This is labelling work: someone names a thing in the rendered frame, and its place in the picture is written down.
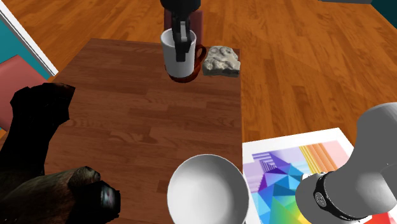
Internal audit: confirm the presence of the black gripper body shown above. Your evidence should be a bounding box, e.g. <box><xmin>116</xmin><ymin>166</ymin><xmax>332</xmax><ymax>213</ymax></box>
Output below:
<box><xmin>160</xmin><ymin>0</ymin><xmax>202</xmax><ymax>16</ymax></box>

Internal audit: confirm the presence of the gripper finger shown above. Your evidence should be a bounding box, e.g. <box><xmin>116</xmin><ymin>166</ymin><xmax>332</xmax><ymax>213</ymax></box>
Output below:
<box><xmin>181</xmin><ymin>14</ymin><xmax>192</xmax><ymax>52</ymax></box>
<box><xmin>171</xmin><ymin>13</ymin><xmax>187</xmax><ymax>63</ymax></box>

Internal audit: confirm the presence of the grey stone-like lump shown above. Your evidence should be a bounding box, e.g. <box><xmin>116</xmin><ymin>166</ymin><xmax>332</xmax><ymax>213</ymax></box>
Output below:
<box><xmin>202</xmin><ymin>45</ymin><xmax>242</xmax><ymax>78</ymax></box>

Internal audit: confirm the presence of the brown wooden table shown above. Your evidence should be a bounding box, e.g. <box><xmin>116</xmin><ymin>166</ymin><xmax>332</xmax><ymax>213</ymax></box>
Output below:
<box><xmin>43</xmin><ymin>38</ymin><xmax>244</xmax><ymax>224</ymax></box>

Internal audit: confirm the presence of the white bowl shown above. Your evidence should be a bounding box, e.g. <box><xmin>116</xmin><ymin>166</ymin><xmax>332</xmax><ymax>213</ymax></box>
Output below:
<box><xmin>166</xmin><ymin>153</ymin><xmax>251</xmax><ymax>224</ymax></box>

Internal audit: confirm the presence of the colourful patterned robot stand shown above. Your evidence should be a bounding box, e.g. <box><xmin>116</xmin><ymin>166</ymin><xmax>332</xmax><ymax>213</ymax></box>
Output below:
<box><xmin>242</xmin><ymin>127</ymin><xmax>397</xmax><ymax>224</ymax></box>

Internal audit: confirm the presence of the dark brown animal figure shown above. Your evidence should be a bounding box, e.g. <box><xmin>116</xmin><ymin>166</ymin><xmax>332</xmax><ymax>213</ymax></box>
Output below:
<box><xmin>0</xmin><ymin>81</ymin><xmax>122</xmax><ymax>224</ymax></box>

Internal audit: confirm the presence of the pink flat furniture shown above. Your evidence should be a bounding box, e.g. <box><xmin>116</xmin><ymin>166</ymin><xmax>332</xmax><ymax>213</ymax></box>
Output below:
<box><xmin>0</xmin><ymin>55</ymin><xmax>52</xmax><ymax>133</ymax></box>

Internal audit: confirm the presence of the white mug with brown handle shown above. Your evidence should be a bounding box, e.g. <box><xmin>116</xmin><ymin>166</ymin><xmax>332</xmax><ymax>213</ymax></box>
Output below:
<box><xmin>160</xmin><ymin>27</ymin><xmax>207</xmax><ymax>84</ymax></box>

